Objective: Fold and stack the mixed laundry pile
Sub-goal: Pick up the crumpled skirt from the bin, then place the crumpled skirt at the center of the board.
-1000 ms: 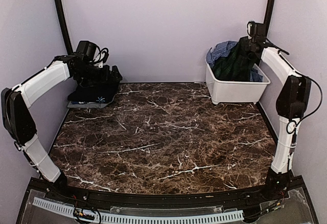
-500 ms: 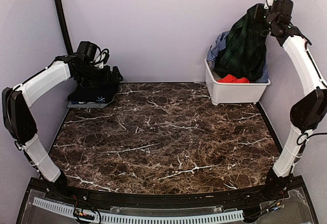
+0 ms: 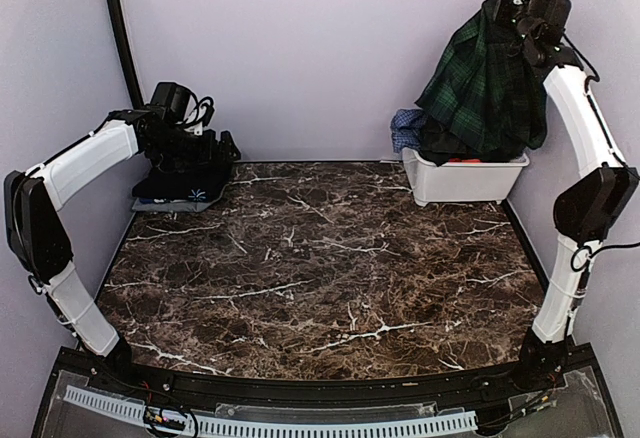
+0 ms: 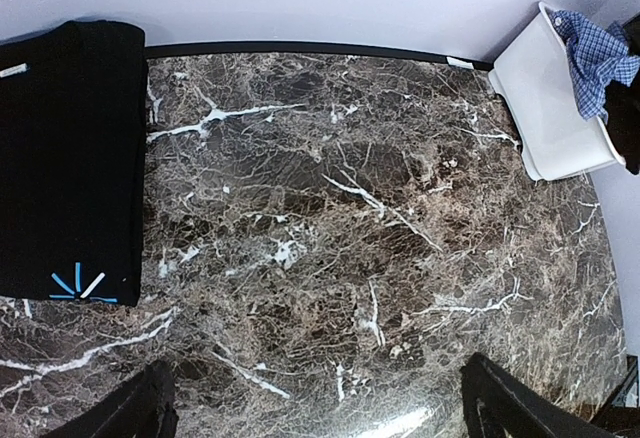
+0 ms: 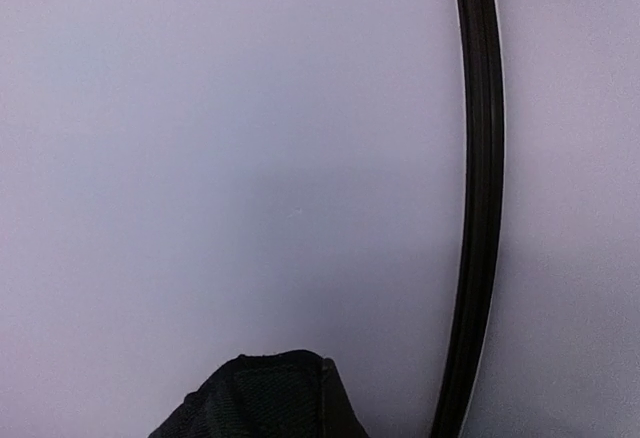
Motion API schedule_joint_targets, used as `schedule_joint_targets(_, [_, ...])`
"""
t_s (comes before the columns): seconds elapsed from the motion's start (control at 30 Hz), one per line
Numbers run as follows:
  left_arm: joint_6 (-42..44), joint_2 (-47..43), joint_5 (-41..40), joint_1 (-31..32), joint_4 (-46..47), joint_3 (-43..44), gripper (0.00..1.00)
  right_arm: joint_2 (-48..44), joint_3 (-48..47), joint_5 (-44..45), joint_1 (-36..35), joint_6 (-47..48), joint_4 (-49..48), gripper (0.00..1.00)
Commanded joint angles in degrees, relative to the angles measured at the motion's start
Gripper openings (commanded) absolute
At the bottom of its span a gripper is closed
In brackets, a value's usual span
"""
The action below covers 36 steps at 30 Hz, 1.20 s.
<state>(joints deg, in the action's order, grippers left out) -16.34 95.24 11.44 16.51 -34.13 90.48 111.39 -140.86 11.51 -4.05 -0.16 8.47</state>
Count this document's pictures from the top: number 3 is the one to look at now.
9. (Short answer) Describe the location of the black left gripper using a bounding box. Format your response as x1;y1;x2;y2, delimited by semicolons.
150;124;241;172

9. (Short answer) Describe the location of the black t-shirt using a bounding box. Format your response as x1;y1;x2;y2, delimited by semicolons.
132;165;232;202

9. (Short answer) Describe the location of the dark green plaid garment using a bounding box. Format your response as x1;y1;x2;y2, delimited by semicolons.
416;0;547;162

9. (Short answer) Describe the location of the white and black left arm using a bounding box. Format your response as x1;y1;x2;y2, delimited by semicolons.
4;107;241;394

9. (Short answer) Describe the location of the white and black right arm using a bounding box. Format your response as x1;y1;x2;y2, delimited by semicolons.
510;17;639;363

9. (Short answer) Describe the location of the white plastic laundry bin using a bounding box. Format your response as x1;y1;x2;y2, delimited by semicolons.
401;148;530;207

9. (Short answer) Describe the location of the blue checked shirt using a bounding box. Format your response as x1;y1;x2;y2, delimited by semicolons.
390;109;427;154

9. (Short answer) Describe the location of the red garment in bin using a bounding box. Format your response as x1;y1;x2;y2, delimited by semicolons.
447;158;483;164

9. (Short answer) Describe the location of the black left frame post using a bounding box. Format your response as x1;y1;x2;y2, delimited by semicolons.
106;0;144;108

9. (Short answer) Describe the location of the white slotted cable duct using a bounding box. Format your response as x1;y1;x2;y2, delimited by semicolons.
62;385;478;438

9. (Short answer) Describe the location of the black aluminium front rail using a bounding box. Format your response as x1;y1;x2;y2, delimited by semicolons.
58;350;561;410

